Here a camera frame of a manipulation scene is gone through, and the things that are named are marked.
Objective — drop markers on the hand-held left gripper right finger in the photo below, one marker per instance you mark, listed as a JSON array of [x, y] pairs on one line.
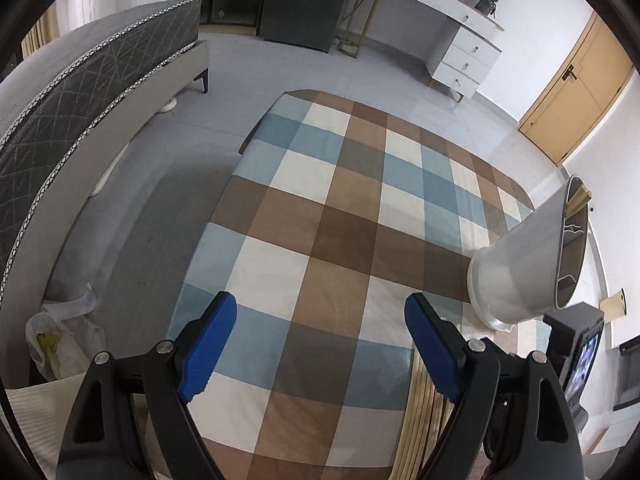
[[432, 345]]

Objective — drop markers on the wooden door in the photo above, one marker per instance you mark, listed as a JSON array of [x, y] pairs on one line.
[[575, 95]]

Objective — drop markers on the checkered tablecloth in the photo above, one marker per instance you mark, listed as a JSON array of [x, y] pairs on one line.
[[325, 235]]

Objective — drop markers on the white plastic bag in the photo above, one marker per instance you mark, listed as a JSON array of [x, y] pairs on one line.
[[55, 340]]

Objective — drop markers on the beige curtain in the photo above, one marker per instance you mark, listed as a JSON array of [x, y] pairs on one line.
[[37, 35]]

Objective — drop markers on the white dressing table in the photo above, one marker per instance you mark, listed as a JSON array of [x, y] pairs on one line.
[[465, 50]]

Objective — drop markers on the white ribbed cloth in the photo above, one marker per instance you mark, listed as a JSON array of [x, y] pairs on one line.
[[35, 420]]

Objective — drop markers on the bundle of wooden chopsticks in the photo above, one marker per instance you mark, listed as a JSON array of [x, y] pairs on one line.
[[417, 435]]

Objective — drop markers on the grey quilted mattress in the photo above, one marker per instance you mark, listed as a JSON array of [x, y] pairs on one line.
[[75, 95]]

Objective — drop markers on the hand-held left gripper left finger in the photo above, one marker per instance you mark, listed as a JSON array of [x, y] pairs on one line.
[[212, 340]]

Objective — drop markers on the black mini fridge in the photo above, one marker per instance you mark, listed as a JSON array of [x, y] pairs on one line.
[[300, 0]]

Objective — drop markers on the yellow wall plate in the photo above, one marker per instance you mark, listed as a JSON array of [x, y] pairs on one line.
[[614, 304]]

